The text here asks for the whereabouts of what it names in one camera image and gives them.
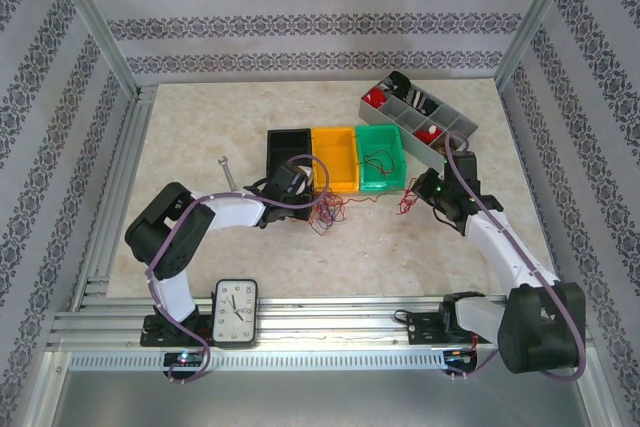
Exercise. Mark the black white analog clock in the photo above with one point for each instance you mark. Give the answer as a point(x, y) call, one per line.
point(235, 314)

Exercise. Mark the aluminium side rail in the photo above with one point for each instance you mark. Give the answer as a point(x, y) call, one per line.
point(140, 112)

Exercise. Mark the grey divided organizer tray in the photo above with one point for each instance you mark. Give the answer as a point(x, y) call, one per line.
point(400, 122)

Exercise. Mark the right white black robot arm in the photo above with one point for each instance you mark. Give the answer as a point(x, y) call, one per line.
point(495, 247)

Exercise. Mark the black plastic bin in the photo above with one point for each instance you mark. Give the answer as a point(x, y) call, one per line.
point(285, 144)

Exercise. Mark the black fabric item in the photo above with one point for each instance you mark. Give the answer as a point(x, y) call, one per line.
point(400, 81)

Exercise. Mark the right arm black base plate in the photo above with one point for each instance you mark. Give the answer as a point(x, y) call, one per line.
point(422, 329)

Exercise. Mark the small circuit board green light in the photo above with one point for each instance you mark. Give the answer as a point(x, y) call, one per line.
point(182, 358)

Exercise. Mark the aluminium frame post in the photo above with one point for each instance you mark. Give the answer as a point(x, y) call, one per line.
point(536, 17)
point(94, 17)

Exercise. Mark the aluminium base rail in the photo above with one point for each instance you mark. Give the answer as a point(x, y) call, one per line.
point(325, 314)

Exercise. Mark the green plastic bin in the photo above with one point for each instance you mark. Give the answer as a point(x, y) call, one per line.
point(387, 139)

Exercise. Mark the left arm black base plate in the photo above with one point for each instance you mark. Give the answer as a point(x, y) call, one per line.
point(150, 334)

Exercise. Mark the black white striped item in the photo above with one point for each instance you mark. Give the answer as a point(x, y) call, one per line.
point(417, 98)

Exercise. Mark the brown fluffy item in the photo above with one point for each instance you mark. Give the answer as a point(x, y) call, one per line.
point(441, 147)

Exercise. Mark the small black circuit board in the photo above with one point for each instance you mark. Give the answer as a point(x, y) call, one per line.
point(457, 357)

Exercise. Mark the yellow plastic bin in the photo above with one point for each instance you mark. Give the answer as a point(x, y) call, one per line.
point(334, 157)

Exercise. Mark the red white fluffy item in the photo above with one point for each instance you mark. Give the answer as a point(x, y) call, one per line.
point(429, 135)

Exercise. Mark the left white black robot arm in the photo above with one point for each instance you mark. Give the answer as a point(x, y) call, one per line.
point(170, 292)

